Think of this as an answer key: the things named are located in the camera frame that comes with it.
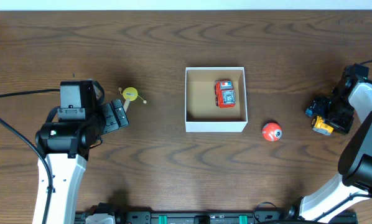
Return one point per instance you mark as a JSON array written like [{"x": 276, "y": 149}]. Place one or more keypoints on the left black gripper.
[{"x": 112, "y": 115}]

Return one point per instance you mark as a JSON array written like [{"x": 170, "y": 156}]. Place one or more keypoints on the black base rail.
[{"x": 106, "y": 213}]

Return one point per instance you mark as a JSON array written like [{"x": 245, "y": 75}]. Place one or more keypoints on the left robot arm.
[{"x": 64, "y": 141}]

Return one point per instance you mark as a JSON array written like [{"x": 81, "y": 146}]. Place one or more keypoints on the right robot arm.
[{"x": 353, "y": 183}]

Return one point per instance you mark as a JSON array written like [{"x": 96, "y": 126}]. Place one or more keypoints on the orange toy ball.
[{"x": 271, "y": 132}]

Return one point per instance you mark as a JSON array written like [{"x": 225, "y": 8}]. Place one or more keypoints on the red toy fire truck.
[{"x": 225, "y": 94}]

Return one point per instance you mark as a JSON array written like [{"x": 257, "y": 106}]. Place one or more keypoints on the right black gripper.
[{"x": 318, "y": 107}]

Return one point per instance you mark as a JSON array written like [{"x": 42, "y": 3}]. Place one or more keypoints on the yellow grey toy dump truck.
[{"x": 318, "y": 125}]

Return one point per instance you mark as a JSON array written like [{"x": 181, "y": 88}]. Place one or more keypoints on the yellow wooden rattle drum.
[{"x": 130, "y": 94}]

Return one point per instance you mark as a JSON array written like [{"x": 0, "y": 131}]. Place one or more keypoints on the white cardboard box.
[{"x": 202, "y": 113}]

